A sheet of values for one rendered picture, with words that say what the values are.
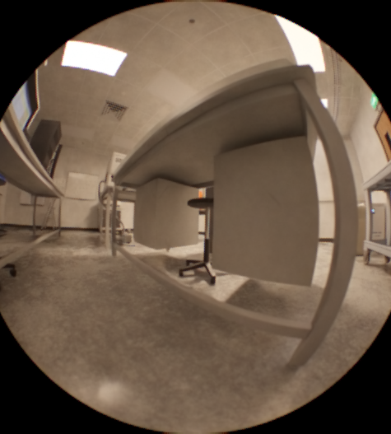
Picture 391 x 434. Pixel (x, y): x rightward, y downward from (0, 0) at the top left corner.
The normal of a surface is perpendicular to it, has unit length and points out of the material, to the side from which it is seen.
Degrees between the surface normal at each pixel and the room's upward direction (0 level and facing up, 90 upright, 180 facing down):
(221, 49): 180
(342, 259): 90
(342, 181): 90
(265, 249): 90
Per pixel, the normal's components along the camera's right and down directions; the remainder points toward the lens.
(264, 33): -0.03, 1.00
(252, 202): -0.68, -0.04
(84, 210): 0.73, 0.00
